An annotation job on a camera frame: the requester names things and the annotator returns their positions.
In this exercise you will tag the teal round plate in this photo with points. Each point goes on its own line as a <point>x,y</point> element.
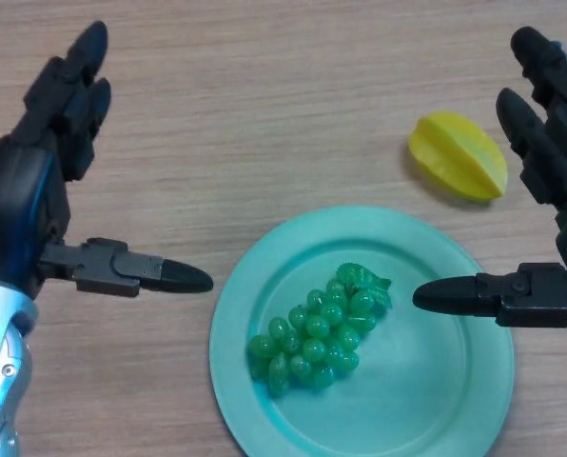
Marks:
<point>364,343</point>

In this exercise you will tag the yellow starfruit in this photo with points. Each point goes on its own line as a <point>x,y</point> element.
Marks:
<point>459,154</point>

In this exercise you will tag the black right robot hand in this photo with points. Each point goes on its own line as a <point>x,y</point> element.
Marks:
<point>550,157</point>

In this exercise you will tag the green grapes bunch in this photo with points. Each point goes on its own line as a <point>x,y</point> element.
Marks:
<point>319,328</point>

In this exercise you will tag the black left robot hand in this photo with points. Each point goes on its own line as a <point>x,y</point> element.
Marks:
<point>22,181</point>

